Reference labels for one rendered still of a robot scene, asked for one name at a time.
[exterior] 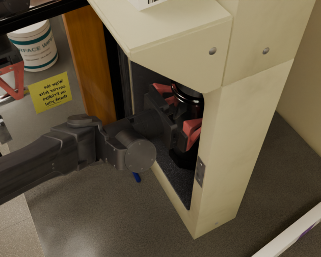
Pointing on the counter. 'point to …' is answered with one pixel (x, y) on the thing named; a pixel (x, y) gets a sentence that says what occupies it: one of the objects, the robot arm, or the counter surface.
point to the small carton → (144, 3)
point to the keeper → (199, 171)
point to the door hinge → (126, 82)
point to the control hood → (172, 38)
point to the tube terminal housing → (240, 107)
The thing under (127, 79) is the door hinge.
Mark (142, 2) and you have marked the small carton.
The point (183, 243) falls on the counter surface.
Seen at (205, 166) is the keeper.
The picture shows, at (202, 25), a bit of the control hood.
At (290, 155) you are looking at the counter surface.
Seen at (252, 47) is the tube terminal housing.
